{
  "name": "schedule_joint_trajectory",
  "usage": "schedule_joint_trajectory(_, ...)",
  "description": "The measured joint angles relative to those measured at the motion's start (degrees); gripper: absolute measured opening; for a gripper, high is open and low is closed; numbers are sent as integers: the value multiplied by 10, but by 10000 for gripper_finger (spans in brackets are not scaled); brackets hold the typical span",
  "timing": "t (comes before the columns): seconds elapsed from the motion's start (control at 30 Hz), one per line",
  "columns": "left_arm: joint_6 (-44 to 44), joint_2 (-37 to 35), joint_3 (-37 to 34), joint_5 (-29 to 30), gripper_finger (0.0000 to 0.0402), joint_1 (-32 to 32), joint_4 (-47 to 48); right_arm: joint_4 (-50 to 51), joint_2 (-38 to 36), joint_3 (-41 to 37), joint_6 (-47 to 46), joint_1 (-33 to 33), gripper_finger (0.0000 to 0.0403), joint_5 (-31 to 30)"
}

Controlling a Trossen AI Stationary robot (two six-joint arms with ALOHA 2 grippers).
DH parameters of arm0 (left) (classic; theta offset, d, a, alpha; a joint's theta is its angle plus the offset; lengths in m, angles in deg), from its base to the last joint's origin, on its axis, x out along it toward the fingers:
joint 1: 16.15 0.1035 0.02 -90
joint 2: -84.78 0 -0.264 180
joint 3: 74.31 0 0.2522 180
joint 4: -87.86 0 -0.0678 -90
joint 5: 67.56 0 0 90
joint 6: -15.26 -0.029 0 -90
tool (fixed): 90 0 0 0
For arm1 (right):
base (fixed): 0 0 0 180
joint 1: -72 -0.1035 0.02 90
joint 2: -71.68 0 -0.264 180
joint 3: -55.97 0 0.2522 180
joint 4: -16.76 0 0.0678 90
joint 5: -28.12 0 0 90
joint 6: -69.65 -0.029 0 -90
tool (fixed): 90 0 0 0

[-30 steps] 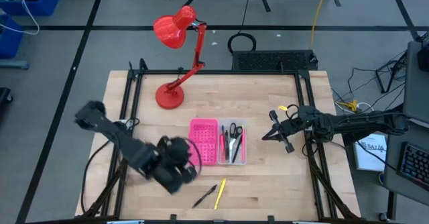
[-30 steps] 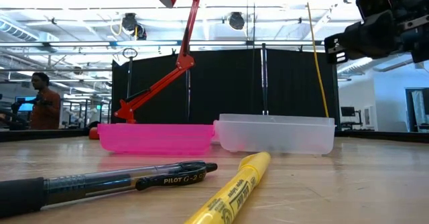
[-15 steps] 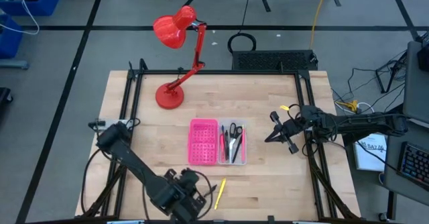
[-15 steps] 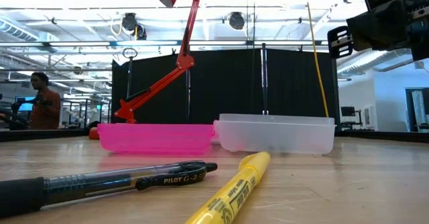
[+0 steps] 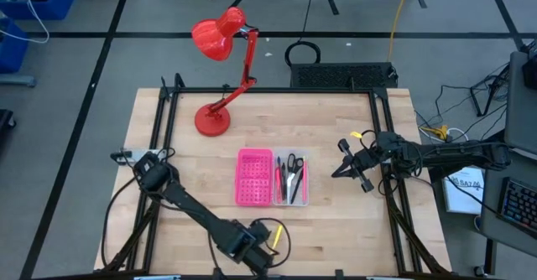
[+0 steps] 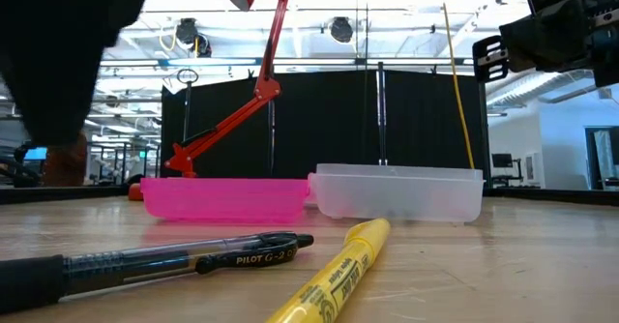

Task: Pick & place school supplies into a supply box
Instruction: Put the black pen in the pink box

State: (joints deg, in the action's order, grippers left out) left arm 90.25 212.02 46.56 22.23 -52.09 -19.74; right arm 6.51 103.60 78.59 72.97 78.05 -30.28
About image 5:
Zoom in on black-handled scissors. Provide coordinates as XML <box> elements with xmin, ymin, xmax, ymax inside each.
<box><xmin>285</xmin><ymin>153</ymin><xmax>305</xmax><ymax>195</ymax></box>

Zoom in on black Pilot G-2 pen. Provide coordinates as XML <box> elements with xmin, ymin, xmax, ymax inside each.
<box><xmin>289</xmin><ymin>167</ymin><xmax>305</xmax><ymax>205</ymax></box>

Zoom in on black cart foot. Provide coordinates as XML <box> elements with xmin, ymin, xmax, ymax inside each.
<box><xmin>0</xmin><ymin>108</ymin><xmax>17</xmax><ymax>141</ymax></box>

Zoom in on grey desk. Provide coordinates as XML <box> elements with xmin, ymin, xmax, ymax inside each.
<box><xmin>503</xmin><ymin>51</ymin><xmax>537</xmax><ymax>155</ymax></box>
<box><xmin>477</xmin><ymin>145</ymin><xmax>537</xmax><ymax>259</ymax></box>

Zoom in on white floor cable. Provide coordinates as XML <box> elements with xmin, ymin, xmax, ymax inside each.
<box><xmin>444</xmin><ymin>127</ymin><xmax>470</xmax><ymax>145</ymax></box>

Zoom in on white booklet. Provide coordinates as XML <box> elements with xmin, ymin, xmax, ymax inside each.
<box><xmin>442</xmin><ymin>166</ymin><xmax>486</xmax><ymax>216</ymax></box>

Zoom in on black device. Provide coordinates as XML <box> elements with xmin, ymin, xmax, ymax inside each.
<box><xmin>521</xmin><ymin>39</ymin><xmax>537</xmax><ymax>91</ymax></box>

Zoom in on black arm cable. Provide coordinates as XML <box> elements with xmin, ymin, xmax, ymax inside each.
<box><xmin>100</xmin><ymin>173</ymin><xmax>142</xmax><ymax>268</ymax></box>

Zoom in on black backlit keyboard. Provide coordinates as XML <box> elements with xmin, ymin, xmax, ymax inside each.
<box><xmin>498</xmin><ymin>177</ymin><xmax>537</xmax><ymax>236</ymax></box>

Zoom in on black floor stand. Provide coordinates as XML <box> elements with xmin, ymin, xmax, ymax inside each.
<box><xmin>469</xmin><ymin>75</ymin><xmax>504</xmax><ymax>117</ymax></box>

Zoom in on black floor cables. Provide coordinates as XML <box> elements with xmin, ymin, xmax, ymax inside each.
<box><xmin>413</xmin><ymin>61</ymin><xmax>511</xmax><ymax>147</ymax></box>

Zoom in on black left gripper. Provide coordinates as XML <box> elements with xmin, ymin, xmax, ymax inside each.
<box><xmin>246</xmin><ymin>219</ymin><xmax>282</xmax><ymax>277</ymax></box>

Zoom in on yellow cable plug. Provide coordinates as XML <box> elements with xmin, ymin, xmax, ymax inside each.
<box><xmin>420</xmin><ymin>124</ymin><xmax>450</xmax><ymax>142</ymax></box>

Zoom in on yellow highlighter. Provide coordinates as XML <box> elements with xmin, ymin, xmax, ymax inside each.
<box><xmin>271</xmin><ymin>225</ymin><xmax>284</xmax><ymax>250</ymax></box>

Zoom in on pink pencil with yellow eraser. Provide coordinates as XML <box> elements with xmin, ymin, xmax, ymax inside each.
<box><xmin>301</xmin><ymin>155</ymin><xmax>309</xmax><ymax>205</ymax></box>

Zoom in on yellow cable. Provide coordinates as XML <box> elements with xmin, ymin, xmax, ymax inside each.
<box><xmin>386</xmin><ymin>0</ymin><xmax>414</xmax><ymax>63</ymax></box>

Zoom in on red desk lamp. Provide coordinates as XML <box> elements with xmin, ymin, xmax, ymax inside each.
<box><xmin>191</xmin><ymin>6</ymin><xmax>260</xmax><ymax>137</ymax></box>

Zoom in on black left camera cable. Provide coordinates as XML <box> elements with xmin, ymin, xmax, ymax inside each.
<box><xmin>250</xmin><ymin>217</ymin><xmax>292</xmax><ymax>269</ymax></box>

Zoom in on black metal table frame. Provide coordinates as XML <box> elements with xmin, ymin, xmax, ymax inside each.
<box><xmin>100</xmin><ymin>73</ymin><xmax>450</xmax><ymax>279</ymax></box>

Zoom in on pink plastic box lid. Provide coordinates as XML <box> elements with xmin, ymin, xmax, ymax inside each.
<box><xmin>234</xmin><ymin>148</ymin><xmax>274</xmax><ymax>207</ymax></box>

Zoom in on clear plastic supply box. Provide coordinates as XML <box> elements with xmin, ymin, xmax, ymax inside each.
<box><xmin>271</xmin><ymin>147</ymin><xmax>310</xmax><ymax>207</ymax></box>

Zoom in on grey metal base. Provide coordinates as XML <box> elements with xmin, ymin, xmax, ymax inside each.
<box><xmin>0</xmin><ymin>73</ymin><xmax>37</xmax><ymax>88</ymax></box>

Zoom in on black perforated computer case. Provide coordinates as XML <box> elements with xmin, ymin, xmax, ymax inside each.
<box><xmin>289</xmin><ymin>61</ymin><xmax>399</xmax><ymax>90</ymax></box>

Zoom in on black coiled cable loop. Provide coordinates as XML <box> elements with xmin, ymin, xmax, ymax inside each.
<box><xmin>284</xmin><ymin>39</ymin><xmax>322</xmax><ymax>68</ymax></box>

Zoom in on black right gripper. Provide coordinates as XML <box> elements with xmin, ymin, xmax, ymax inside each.
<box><xmin>331</xmin><ymin>137</ymin><xmax>385</xmax><ymax>194</ymax></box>

